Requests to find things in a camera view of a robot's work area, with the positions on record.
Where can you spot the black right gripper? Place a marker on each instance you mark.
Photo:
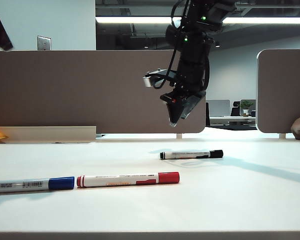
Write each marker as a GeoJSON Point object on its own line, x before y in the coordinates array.
{"type": "Point", "coordinates": [192, 77]}

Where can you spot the black whiteboard marker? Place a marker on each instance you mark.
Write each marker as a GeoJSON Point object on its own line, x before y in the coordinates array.
{"type": "Point", "coordinates": [190, 155]}

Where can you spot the red whiteboard marker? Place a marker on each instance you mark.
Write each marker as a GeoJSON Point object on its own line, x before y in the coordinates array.
{"type": "Point", "coordinates": [127, 180]}

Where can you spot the blue whiteboard marker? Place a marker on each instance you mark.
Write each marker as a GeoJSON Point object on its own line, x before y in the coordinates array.
{"type": "Point", "coordinates": [60, 183]}

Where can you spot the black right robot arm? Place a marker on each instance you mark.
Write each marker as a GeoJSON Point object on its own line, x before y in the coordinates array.
{"type": "Point", "coordinates": [197, 45]}

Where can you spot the dark distant furniture piece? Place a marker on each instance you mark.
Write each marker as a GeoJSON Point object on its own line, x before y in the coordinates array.
{"type": "Point", "coordinates": [207, 115]}

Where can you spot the white partition support foot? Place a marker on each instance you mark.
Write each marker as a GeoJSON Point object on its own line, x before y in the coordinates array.
{"type": "Point", "coordinates": [179, 136]}
{"type": "Point", "coordinates": [282, 136]}

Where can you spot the distant white desk screen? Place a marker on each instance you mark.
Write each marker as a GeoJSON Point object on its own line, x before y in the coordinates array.
{"type": "Point", "coordinates": [217, 108]}

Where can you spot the black office chair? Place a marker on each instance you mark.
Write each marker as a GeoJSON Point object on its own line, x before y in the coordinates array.
{"type": "Point", "coordinates": [236, 110]}

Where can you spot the small potted green plant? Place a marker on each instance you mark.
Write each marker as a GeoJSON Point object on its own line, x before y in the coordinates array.
{"type": "Point", "coordinates": [246, 107]}

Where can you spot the black ceiling spot lamp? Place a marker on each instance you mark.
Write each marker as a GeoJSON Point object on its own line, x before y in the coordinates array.
{"type": "Point", "coordinates": [145, 47]}
{"type": "Point", "coordinates": [217, 45]}

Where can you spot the brown felt desk partition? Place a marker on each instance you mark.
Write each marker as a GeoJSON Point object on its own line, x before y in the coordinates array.
{"type": "Point", "coordinates": [282, 92]}
{"type": "Point", "coordinates": [90, 92]}

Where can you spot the white ceiling light strip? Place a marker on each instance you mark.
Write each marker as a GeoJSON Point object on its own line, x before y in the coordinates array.
{"type": "Point", "coordinates": [135, 20]}

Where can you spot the beige desk tray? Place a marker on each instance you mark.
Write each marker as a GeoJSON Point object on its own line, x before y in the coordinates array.
{"type": "Point", "coordinates": [52, 134]}

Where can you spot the black right camera bracket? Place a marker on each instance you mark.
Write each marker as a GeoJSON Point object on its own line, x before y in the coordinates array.
{"type": "Point", "coordinates": [168, 76]}

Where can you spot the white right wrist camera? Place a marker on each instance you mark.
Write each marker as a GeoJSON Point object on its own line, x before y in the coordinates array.
{"type": "Point", "coordinates": [148, 81]}

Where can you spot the metal wall switch plate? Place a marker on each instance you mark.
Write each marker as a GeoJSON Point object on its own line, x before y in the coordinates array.
{"type": "Point", "coordinates": [44, 43]}

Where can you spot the grey ceiling air duct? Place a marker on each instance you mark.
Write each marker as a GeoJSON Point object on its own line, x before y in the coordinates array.
{"type": "Point", "coordinates": [150, 30]}

